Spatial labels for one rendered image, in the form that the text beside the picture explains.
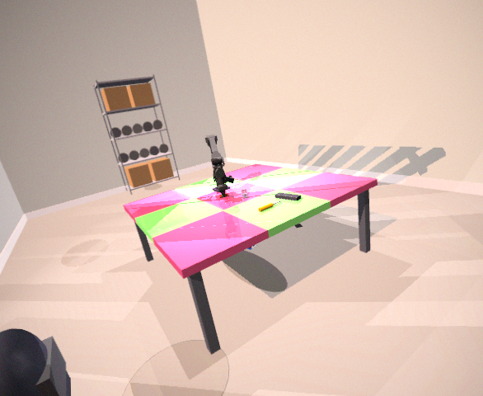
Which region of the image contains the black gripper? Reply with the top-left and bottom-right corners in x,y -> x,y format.
216,176 -> 228,197

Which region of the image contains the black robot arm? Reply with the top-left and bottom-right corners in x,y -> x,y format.
205,134 -> 234,184

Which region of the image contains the orange-handled screwdriver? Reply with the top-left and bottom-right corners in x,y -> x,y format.
258,201 -> 280,212

